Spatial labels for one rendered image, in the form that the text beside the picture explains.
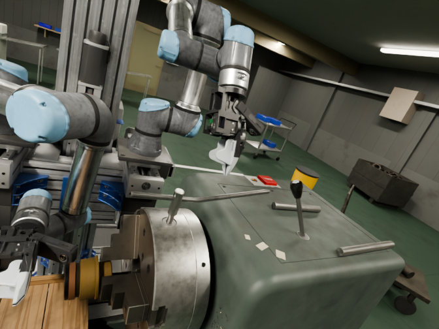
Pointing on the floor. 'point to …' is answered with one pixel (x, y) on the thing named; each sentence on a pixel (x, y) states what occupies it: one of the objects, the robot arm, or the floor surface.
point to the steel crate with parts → (381, 184)
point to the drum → (306, 176)
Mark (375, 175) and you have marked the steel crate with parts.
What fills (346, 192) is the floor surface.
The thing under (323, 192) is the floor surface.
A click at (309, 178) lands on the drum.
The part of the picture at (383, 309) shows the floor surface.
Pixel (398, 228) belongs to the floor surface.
